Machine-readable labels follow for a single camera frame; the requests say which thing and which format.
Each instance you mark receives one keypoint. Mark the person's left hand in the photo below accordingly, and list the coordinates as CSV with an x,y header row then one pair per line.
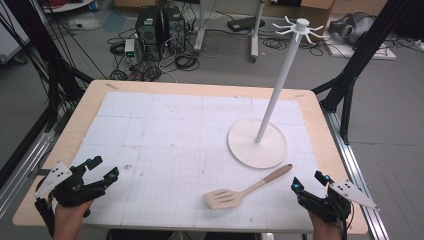
x,y
68,220

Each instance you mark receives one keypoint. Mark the black frame strut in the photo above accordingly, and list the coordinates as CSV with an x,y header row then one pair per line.
x,y
353,66
53,66

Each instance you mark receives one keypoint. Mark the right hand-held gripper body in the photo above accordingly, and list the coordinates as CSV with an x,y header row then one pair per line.
x,y
328,206

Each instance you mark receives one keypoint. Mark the small grey power supply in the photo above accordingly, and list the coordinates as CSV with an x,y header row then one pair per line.
x,y
130,50

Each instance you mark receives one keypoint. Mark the white hook rack stand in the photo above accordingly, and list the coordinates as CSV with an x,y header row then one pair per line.
x,y
256,146

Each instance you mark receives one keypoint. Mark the brown tape strip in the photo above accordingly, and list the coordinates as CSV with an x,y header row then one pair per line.
x,y
299,96
112,86

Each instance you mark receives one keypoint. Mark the white grid mat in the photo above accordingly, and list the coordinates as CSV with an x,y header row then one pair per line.
x,y
173,140

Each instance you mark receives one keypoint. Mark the black computer tower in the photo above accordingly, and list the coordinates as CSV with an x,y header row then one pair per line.
x,y
174,28
148,30

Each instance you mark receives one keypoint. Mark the grey bag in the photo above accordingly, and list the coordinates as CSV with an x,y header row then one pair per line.
x,y
353,28

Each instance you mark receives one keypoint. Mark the cardboard box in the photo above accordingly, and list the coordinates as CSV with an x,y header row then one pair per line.
x,y
310,10

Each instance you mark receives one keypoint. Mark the person's right hand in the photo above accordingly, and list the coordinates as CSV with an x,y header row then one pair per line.
x,y
323,230

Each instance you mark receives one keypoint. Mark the aluminium rail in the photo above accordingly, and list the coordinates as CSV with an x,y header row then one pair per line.
x,y
356,166
23,163

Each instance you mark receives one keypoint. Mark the white floor board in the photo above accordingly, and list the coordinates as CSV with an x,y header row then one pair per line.
x,y
363,51

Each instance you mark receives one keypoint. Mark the white stand leg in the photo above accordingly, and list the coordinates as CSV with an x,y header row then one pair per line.
x,y
256,30
200,26

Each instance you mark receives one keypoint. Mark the flat black box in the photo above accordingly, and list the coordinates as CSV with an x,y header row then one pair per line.
x,y
245,24

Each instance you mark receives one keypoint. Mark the beige slotted spatula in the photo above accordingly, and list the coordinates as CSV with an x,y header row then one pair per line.
x,y
223,198

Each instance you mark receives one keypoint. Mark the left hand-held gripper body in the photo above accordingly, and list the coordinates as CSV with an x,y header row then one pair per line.
x,y
75,191

